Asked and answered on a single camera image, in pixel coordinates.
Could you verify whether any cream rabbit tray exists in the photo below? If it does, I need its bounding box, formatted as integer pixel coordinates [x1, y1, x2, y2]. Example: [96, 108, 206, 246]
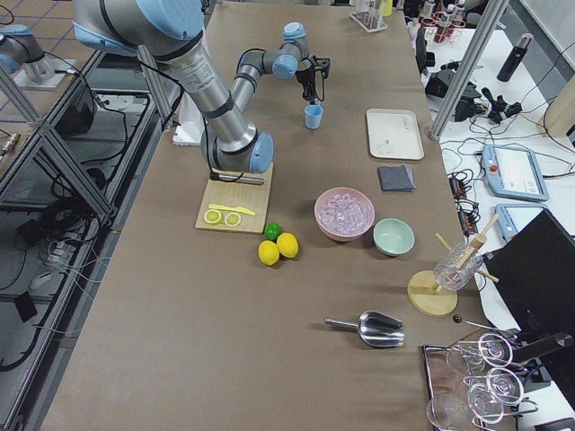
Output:
[366, 109, 424, 161]

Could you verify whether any black thermos bottle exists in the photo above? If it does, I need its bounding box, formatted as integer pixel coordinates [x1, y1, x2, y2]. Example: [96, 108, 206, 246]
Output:
[496, 33, 534, 82]

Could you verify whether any light blue plastic cup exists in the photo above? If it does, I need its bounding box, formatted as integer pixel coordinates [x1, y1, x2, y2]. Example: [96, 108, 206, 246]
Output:
[304, 104, 323, 130]

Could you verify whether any wooden cutting board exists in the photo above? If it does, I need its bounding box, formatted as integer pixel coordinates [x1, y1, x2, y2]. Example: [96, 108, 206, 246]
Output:
[195, 164, 274, 234]

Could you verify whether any aluminium frame post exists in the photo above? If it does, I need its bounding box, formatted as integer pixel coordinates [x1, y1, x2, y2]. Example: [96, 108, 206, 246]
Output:
[429, 0, 509, 142]

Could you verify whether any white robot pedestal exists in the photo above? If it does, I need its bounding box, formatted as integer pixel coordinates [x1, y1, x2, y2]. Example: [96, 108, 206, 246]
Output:
[172, 93, 204, 146]

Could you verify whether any yellow lemon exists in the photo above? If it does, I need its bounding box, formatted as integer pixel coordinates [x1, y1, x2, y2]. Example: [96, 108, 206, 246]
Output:
[276, 232, 299, 259]
[258, 240, 279, 266]

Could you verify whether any wine glass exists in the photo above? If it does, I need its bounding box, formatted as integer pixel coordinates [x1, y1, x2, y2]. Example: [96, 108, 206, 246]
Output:
[426, 384, 504, 430]
[463, 367, 525, 406]
[446, 333, 513, 375]

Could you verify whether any black glass tray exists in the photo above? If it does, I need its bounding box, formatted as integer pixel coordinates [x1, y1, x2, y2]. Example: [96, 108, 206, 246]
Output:
[422, 345, 538, 430]

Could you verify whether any teach pendant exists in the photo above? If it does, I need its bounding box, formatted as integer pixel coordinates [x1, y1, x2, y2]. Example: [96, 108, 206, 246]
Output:
[494, 204, 547, 238]
[481, 145, 549, 202]

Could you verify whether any black monitor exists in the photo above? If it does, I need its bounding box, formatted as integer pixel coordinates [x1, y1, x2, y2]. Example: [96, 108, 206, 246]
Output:
[486, 209, 574, 335]

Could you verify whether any yellow plastic knife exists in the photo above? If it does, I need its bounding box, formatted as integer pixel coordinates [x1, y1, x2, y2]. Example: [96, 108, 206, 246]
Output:
[208, 203, 256, 216]

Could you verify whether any green empty bowl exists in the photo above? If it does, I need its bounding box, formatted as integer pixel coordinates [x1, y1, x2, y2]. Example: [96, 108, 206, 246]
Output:
[373, 218, 415, 257]

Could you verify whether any grey folded cloth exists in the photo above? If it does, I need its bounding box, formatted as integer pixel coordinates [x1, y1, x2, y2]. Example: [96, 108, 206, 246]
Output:
[377, 165, 416, 192]

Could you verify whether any pink bowl of ice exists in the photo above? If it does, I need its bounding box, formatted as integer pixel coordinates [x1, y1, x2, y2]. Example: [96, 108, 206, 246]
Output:
[314, 187, 376, 242]

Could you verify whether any steel ice scoop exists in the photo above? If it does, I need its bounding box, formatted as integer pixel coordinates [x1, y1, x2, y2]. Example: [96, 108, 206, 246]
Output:
[323, 311, 405, 348]

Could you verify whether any clear glass mug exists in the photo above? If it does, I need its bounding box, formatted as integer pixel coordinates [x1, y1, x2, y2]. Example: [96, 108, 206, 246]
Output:
[433, 243, 483, 291]

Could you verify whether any green lime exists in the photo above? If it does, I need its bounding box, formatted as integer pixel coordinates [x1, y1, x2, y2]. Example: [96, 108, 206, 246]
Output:
[264, 222, 283, 242]

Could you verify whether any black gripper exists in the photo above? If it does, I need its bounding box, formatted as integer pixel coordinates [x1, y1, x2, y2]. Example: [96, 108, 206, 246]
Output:
[296, 56, 331, 104]

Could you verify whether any lemon slice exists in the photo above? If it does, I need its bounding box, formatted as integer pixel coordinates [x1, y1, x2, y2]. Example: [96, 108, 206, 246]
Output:
[203, 208, 224, 225]
[224, 212, 242, 227]

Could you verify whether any white wire rack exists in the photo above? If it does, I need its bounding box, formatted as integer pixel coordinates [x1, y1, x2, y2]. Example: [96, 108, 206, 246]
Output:
[349, 11, 387, 33]

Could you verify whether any steel muddler black tip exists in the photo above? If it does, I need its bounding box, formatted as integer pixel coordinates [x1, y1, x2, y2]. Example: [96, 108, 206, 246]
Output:
[209, 172, 265, 186]

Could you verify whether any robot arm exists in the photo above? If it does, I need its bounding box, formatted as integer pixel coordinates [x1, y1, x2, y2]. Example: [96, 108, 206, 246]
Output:
[1, 24, 45, 74]
[73, 0, 331, 173]

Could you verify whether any red wire bottle basket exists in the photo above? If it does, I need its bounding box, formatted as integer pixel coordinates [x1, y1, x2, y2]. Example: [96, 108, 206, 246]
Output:
[418, 1, 466, 44]

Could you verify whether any wooden cup stand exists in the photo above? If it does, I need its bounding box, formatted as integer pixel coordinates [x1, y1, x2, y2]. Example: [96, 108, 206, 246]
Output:
[408, 214, 500, 317]

